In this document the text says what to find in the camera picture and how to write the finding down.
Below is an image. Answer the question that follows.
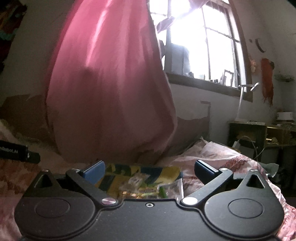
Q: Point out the pink floral bedspread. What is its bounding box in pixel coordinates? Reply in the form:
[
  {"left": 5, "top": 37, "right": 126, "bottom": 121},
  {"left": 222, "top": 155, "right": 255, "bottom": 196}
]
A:
[{"left": 0, "top": 120, "right": 296, "bottom": 241}]

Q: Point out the clear packet with green snack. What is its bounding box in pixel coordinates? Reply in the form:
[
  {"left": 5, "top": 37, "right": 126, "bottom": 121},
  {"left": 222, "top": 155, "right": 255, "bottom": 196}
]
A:
[{"left": 158, "top": 178, "right": 184, "bottom": 201}]

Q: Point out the colourful patterned snack tray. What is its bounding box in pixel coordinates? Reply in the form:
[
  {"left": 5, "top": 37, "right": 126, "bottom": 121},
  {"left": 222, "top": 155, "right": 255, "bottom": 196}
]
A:
[{"left": 95, "top": 164, "right": 184, "bottom": 201}]

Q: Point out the clear wrapped cereal bar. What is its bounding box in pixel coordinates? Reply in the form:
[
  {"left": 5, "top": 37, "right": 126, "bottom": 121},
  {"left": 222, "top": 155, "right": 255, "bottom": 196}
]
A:
[{"left": 125, "top": 173, "right": 150, "bottom": 189}]

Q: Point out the dark wooden desk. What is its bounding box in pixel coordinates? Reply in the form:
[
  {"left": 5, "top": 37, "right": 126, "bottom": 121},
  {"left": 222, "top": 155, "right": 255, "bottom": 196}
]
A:
[{"left": 227, "top": 121, "right": 295, "bottom": 184}]

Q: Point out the pink curtain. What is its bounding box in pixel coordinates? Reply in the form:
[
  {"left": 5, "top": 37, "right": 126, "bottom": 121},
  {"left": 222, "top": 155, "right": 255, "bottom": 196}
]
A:
[{"left": 46, "top": 1, "right": 177, "bottom": 164}]

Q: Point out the white desk lamp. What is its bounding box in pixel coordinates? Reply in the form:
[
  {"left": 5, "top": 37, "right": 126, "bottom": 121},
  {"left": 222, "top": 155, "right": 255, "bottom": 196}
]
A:
[{"left": 234, "top": 82, "right": 260, "bottom": 122}]

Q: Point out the window with metal bars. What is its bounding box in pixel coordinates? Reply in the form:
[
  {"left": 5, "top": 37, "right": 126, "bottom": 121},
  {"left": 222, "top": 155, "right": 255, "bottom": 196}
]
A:
[{"left": 147, "top": 1, "right": 252, "bottom": 101}]

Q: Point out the white charger cable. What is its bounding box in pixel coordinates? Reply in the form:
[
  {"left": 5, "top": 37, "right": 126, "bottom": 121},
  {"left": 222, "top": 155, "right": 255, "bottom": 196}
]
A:
[{"left": 232, "top": 135, "right": 266, "bottom": 160}]

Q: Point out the red hanging wall ornament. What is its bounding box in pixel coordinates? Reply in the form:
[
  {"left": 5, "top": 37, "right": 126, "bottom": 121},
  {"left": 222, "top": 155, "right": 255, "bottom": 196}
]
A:
[{"left": 261, "top": 58, "right": 274, "bottom": 106}]

